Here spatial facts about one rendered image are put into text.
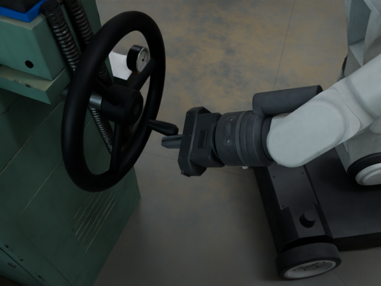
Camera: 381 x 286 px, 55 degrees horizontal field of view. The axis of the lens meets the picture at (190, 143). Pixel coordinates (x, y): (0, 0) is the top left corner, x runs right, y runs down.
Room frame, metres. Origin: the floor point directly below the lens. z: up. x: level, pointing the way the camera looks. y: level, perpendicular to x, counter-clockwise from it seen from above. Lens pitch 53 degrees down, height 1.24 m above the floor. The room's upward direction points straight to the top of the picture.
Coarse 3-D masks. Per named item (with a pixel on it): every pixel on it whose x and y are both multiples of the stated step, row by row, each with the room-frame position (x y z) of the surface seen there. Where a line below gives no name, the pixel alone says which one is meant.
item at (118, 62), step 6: (114, 54) 0.75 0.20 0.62; (120, 54) 0.75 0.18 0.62; (114, 60) 0.73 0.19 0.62; (120, 60) 0.73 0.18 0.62; (114, 66) 0.70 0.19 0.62; (120, 66) 0.70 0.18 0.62; (126, 66) 0.70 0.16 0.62; (114, 72) 0.68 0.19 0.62; (120, 72) 0.68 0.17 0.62; (126, 72) 0.68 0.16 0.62; (132, 72) 0.68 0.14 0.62; (114, 78) 0.67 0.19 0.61; (120, 78) 0.66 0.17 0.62; (126, 78) 0.66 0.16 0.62; (132, 78) 0.68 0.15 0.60; (120, 84) 0.66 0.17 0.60; (126, 84) 0.65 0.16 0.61
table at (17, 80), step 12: (0, 72) 0.41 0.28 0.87; (12, 72) 0.41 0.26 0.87; (24, 72) 0.41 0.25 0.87; (0, 84) 0.40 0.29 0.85; (12, 84) 0.39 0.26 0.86; (24, 84) 0.38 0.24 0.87; (36, 84) 0.38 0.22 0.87; (48, 84) 0.38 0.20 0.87; (60, 84) 0.40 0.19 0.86; (36, 96) 0.38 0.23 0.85; (48, 96) 0.37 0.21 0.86
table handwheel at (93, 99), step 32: (96, 32) 0.39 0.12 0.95; (128, 32) 0.42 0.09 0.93; (160, 32) 0.51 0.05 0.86; (96, 64) 0.35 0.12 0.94; (160, 64) 0.50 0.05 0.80; (64, 96) 0.42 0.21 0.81; (96, 96) 0.40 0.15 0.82; (128, 96) 0.39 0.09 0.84; (160, 96) 0.49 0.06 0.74; (64, 128) 0.29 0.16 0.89; (64, 160) 0.27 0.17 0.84; (128, 160) 0.37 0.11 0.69
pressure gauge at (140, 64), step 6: (132, 48) 0.68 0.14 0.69; (138, 48) 0.68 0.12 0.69; (144, 48) 0.69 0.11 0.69; (132, 54) 0.67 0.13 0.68; (138, 54) 0.67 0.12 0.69; (144, 54) 0.69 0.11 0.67; (126, 60) 0.67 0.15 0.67; (132, 60) 0.66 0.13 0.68; (138, 60) 0.66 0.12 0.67; (144, 60) 0.69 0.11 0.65; (132, 66) 0.66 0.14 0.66; (138, 66) 0.66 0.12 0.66; (144, 66) 0.68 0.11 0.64; (138, 72) 0.65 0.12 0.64
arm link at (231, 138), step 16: (192, 112) 0.42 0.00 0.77; (208, 112) 0.43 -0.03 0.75; (240, 112) 0.38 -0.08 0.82; (192, 128) 0.39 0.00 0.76; (208, 128) 0.38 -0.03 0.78; (224, 128) 0.35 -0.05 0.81; (192, 144) 0.36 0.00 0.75; (208, 144) 0.35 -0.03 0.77; (224, 144) 0.33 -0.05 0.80; (192, 160) 0.34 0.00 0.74; (208, 160) 0.33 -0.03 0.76; (224, 160) 0.32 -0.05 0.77; (240, 160) 0.31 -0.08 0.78
